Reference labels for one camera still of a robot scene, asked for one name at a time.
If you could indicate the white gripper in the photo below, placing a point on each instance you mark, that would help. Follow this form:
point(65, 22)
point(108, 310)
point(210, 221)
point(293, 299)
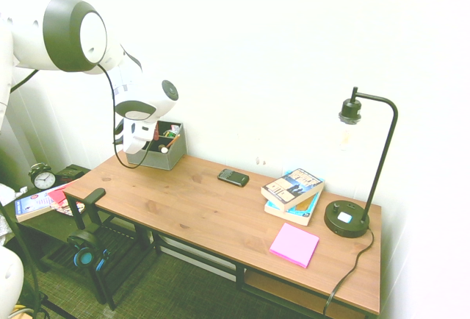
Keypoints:
point(134, 135)

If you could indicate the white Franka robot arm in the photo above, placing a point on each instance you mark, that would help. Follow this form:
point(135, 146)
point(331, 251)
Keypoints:
point(66, 36)

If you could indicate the grey compartment desk holder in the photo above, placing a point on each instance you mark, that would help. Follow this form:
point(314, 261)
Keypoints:
point(167, 159)

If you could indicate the white capped pen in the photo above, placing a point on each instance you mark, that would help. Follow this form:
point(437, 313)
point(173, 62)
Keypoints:
point(162, 148)

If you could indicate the orange pencil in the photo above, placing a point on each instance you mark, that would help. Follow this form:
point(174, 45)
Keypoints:
point(173, 141)

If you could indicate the small pink tag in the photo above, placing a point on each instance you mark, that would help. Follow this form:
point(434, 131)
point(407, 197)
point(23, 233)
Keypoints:
point(174, 127)

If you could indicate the black headphone hanger clamp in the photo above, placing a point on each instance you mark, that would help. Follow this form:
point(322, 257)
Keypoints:
point(90, 201)

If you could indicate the dark green box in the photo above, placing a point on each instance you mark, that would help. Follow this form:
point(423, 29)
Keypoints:
point(69, 173)

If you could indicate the black keypad phone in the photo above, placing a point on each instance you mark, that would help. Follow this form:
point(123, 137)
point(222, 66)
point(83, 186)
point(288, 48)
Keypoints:
point(233, 178)

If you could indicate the red patterned book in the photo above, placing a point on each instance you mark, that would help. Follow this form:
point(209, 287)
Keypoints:
point(60, 197)

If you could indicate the black alarm clock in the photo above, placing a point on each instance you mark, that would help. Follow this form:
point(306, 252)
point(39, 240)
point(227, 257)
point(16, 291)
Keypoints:
point(43, 177)

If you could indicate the black and blue headphones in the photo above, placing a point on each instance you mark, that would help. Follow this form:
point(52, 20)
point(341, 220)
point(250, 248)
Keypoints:
point(84, 254)

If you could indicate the black side table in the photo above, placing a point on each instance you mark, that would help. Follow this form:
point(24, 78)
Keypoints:
point(47, 231)

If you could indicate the blue and white book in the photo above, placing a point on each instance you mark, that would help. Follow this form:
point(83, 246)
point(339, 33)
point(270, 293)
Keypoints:
point(31, 207)

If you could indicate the white crumpled cloth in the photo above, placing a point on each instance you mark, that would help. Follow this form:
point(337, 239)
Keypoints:
point(11, 194)

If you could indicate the paperback book with photo cover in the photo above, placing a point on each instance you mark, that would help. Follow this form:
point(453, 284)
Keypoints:
point(293, 188)

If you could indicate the light blue paperback book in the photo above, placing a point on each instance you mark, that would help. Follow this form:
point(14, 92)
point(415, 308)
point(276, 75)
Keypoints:
point(297, 212)

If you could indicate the pink sticky note pad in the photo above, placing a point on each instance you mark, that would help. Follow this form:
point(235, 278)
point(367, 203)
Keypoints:
point(294, 244)

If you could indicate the black desk lamp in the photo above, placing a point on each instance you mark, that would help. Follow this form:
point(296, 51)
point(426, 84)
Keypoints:
point(345, 221)

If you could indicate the wooden desk with black frame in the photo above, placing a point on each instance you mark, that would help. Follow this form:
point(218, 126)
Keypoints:
point(220, 216)

